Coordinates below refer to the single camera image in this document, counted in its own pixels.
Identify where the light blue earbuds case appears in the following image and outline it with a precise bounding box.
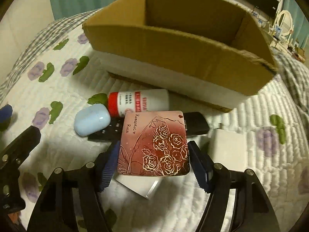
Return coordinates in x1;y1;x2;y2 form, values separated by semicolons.
74;104;111;137

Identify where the black remote control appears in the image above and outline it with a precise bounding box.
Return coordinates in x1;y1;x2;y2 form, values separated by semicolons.
87;111;210;142

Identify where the pink rose tin box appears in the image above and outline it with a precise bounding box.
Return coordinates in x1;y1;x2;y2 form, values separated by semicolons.
117;111;190;177

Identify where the white bottle red cap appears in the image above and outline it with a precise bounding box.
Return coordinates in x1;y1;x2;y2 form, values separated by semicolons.
107;89;170;117

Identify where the white power adapter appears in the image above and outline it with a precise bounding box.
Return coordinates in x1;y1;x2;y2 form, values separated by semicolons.
208;123;247;172

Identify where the floral quilted bedspread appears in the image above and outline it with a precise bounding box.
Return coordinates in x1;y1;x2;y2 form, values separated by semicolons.
1;26;308;231

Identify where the grey checked blanket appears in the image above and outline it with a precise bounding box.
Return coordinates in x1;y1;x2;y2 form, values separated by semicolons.
1;9;99;102

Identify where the white dressing table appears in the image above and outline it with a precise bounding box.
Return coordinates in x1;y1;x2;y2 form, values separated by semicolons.
261;29;306;64

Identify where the brown cardboard box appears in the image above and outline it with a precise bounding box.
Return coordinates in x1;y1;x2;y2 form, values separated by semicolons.
82;0;278;112

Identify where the white oval vanity mirror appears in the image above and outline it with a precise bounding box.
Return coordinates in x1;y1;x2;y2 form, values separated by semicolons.
274;10;294;36

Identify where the teal right curtain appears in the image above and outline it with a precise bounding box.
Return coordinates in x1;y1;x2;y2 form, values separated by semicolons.
283;0;309;49

